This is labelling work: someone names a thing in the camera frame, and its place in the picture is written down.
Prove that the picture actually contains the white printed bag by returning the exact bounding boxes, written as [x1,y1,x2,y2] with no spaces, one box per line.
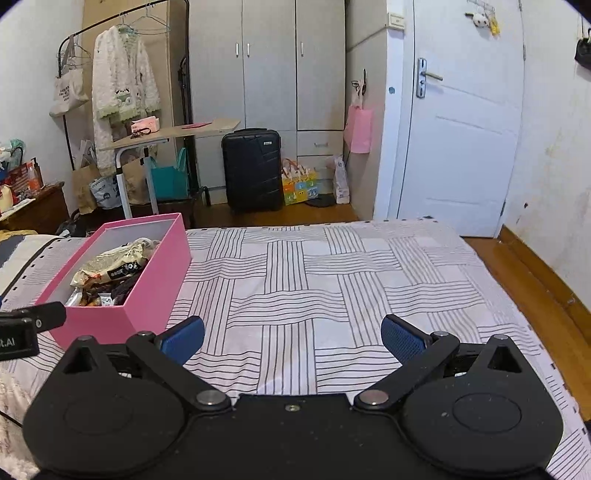
[89,175,123,209]

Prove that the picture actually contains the white tote bag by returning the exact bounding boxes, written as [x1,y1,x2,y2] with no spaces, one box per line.
[49,39,89,117]

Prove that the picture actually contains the colourful gift bag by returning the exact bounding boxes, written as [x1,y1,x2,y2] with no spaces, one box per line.
[281,158,319,206]

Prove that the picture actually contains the hanging plush ornament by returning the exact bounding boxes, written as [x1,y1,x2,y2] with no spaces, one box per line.
[466,0,502,35]

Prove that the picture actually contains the dark shoes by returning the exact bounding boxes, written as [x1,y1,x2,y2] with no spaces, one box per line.
[55,217,88,238]

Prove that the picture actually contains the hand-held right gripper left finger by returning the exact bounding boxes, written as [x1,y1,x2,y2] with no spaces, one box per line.
[60,316,232,411]

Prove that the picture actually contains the black garment rack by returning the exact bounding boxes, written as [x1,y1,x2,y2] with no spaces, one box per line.
[58,0,195,208]

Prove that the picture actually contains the pink cardboard box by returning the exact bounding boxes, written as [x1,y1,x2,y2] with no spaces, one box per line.
[34,212,192,350]

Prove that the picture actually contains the red patterned box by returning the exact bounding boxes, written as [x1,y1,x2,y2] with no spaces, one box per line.
[7,161,35,199]

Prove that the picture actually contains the white fuzzy cardigan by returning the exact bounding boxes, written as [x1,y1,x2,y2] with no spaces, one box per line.
[91,25,161,176]

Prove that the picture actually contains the wooden side table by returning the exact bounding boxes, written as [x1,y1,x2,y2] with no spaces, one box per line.
[99,119,242,220]

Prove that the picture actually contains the beige grain bag red label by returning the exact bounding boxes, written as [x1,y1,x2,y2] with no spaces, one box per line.
[69,237,160,287]

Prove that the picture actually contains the wooden nightstand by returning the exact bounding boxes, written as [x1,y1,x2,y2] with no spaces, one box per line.
[0,182,70,235]

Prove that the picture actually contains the beige fuzzy blanket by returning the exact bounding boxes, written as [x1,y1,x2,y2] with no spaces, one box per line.
[0,369,42,480]

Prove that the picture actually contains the teal bag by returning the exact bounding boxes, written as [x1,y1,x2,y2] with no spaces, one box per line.
[150,148,190,201]

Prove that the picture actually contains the white door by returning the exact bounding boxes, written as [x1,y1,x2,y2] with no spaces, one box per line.
[388,0,525,238]

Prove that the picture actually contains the metal door handle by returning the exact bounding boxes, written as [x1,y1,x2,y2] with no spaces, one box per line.
[416,58,444,99]

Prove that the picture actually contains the black suitcase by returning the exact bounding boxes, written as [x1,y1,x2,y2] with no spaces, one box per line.
[221,128,283,214]

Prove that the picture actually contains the brown paper bag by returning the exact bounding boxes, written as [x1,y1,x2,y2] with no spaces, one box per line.
[71,164,102,215]
[121,157,151,205]

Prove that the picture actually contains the white tissue pack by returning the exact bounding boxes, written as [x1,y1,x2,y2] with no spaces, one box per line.
[332,156,350,205]

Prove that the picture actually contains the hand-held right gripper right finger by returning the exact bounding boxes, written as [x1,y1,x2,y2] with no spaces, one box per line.
[353,315,525,411]

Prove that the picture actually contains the white paper bag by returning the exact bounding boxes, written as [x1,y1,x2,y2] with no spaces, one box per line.
[78,138,98,169]

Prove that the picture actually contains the orange bottle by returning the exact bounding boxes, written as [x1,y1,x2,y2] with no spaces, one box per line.
[25,158,43,192]

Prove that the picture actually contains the grey wardrobe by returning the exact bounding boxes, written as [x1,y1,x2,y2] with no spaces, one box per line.
[189,0,389,204]

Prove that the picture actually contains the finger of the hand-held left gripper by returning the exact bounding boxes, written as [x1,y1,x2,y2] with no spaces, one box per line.
[0,302,66,332]

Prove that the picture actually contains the pink hanging bag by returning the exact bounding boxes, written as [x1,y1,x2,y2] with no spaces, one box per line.
[343,105,374,154]

